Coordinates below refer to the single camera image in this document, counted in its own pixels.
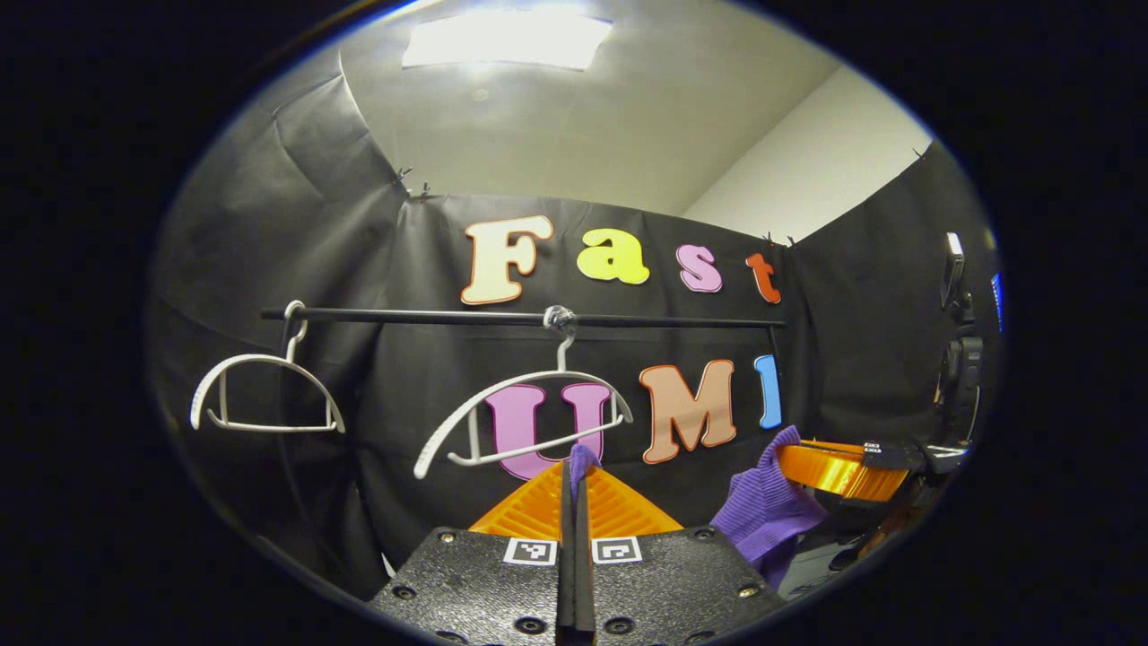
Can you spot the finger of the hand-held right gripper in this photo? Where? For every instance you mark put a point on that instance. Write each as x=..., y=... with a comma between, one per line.
x=892, y=458

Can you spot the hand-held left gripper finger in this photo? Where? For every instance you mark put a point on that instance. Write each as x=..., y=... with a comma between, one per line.
x=567, y=592
x=585, y=592

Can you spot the purple ribbed shirt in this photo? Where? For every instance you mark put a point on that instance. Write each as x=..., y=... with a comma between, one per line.
x=762, y=511

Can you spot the white hanger with taped hook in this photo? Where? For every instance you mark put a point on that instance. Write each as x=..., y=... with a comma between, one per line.
x=563, y=357

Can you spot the black clothes rack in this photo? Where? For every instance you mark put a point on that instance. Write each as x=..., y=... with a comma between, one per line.
x=430, y=316

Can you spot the white plastic hanger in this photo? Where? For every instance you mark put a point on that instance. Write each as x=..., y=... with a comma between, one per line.
x=269, y=428

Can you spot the ceiling light panel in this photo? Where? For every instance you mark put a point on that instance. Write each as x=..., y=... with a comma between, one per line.
x=507, y=40

